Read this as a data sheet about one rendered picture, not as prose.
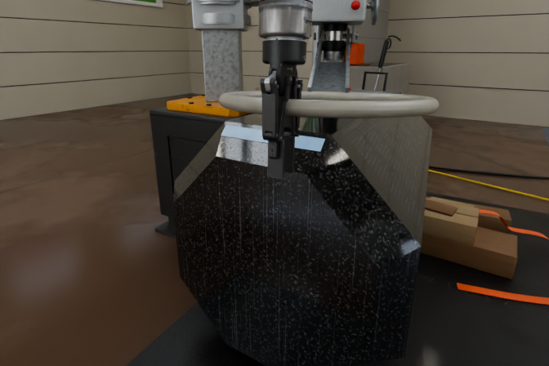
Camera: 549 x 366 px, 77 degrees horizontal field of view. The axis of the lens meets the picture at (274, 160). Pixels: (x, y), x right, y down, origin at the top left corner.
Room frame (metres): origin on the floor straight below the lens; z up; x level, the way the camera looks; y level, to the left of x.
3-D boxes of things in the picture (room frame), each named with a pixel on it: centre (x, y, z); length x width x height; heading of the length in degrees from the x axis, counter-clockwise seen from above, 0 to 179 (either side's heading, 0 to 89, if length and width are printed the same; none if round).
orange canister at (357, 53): (4.61, -1.04, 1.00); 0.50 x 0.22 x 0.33; 147
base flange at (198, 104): (1.99, 0.28, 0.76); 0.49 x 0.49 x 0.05; 60
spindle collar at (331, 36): (1.47, -0.24, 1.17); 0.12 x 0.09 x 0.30; 169
